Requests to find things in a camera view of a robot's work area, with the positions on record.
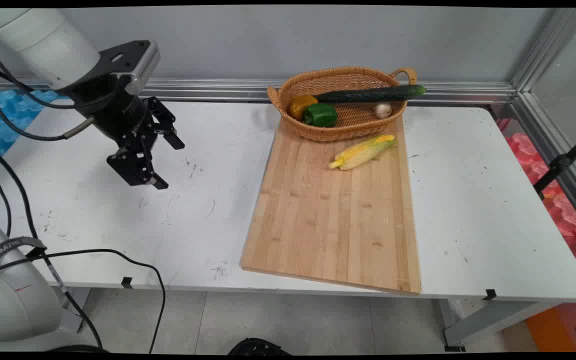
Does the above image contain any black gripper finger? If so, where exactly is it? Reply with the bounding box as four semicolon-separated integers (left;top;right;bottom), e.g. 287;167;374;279
106;136;170;191
145;97;186;151

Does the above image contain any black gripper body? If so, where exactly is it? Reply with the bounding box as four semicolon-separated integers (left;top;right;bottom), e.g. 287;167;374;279
67;74;158;152

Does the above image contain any long dark green cucumber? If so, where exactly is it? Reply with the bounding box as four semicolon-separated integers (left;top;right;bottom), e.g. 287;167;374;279
313;84;427;105

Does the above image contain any blue foam mat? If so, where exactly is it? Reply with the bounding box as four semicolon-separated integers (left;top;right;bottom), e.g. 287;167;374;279
0;89;67;176

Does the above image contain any yellow bell pepper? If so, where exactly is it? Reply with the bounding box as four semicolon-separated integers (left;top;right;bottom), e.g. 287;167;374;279
288;94;319;121

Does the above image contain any green bell pepper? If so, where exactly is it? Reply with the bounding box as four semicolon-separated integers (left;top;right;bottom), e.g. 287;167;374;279
302;103;339;128

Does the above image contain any woven wicker basket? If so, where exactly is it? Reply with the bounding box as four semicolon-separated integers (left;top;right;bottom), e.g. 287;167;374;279
267;66;418;143

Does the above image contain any bamboo cutting board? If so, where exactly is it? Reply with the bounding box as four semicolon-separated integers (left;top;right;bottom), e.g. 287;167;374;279
240;116;422;296

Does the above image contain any yellow corn with husk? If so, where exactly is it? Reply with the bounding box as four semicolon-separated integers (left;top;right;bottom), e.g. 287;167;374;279
328;134;398;171

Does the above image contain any black round object on floor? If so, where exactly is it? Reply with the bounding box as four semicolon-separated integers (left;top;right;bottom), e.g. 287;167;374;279
227;338;293;356

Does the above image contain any grey table leg black foot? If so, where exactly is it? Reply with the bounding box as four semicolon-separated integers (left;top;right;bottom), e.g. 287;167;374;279
438;298;565;353

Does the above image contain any black tripod stand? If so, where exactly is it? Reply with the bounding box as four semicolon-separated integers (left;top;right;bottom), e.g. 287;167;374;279
533;128;576;201

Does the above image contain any red foam mat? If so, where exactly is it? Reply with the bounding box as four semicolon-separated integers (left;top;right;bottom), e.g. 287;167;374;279
497;117;576;351

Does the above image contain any orange floor mat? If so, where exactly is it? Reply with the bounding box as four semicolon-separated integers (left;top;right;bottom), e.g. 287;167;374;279
525;305;576;354

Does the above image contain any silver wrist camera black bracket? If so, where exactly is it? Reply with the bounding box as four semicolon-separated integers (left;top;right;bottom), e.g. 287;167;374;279
97;40;162;96

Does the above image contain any horizontal aluminium frame rail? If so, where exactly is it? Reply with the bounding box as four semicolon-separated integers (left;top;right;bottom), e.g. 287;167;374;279
0;76;517;106

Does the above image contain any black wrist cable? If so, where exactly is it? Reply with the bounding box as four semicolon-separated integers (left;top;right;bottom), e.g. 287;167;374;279
0;39;77;110

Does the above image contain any thick black cable white tag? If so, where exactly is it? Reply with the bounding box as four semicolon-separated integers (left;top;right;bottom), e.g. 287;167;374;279
0;142;104;351

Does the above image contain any grey SAMZHE velcro strap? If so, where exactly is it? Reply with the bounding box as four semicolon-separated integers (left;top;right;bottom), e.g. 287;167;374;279
0;236;48;266

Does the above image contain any aluminium side frame rail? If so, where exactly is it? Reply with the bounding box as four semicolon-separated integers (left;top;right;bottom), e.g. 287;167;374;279
508;92;576;233

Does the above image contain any aluminium frame post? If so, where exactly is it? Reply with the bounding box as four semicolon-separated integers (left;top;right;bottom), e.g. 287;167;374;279
510;7;576;93

